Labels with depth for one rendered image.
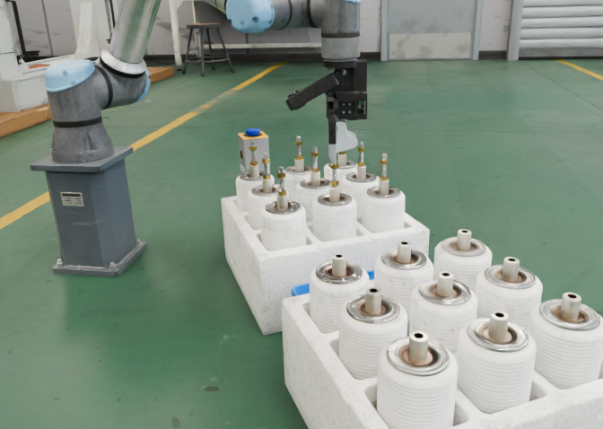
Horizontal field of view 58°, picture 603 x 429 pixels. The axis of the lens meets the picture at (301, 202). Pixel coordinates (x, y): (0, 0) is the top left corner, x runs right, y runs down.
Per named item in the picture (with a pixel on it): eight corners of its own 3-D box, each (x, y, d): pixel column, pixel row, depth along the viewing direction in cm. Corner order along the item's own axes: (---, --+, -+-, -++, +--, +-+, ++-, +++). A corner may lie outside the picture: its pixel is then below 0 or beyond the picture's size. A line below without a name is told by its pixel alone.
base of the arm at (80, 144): (39, 162, 136) (30, 123, 132) (73, 146, 150) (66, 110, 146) (95, 163, 133) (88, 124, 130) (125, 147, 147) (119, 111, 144)
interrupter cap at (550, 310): (568, 338, 70) (569, 334, 70) (526, 309, 77) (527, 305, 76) (613, 326, 72) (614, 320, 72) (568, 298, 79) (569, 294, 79)
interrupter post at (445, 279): (441, 300, 80) (443, 279, 79) (432, 292, 82) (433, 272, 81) (456, 296, 81) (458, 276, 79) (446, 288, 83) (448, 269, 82)
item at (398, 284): (388, 373, 92) (392, 277, 86) (363, 342, 101) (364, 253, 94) (438, 359, 95) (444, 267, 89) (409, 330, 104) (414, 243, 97)
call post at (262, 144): (249, 245, 158) (242, 140, 147) (244, 236, 164) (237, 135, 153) (274, 241, 160) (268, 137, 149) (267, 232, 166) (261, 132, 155)
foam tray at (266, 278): (263, 336, 115) (258, 259, 109) (225, 258, 150) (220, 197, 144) (425, 300, 127) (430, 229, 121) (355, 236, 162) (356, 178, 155)
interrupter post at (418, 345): (414, 366, 66) (415, 343, 65) (404, 354, 68) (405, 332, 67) (431, 362, 66) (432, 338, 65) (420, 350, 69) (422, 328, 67)
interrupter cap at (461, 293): (436, 311, 77) (437, 308, 76) (408, 287, 83) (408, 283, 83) (482, 301, 79) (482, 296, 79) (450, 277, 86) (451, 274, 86)
